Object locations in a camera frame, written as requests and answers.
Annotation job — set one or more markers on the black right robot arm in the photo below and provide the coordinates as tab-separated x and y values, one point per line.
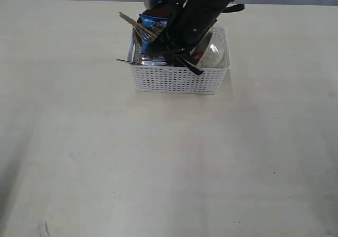
188	23

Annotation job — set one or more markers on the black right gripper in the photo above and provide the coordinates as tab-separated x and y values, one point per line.
185	29

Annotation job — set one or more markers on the brown wooden spoon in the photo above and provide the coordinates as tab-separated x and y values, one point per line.
196	56

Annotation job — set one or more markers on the blue potato chips bag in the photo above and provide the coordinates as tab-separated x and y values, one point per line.
153	24

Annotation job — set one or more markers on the white speckled ceramic bowl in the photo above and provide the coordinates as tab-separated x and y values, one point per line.
212	49

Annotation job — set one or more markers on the white plastic lattice basket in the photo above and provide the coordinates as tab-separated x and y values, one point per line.
181	79

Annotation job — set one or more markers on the brown wooden chopstick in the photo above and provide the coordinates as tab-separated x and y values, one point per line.
130	20

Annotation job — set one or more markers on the silver metal table knife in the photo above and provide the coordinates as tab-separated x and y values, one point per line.
128	62

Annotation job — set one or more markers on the silver metal fork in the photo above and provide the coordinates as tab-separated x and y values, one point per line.
144	34

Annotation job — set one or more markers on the silver foil packet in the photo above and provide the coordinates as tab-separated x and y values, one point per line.
144	60

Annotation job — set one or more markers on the dark brown round plate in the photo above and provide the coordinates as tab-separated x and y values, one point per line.
162	12

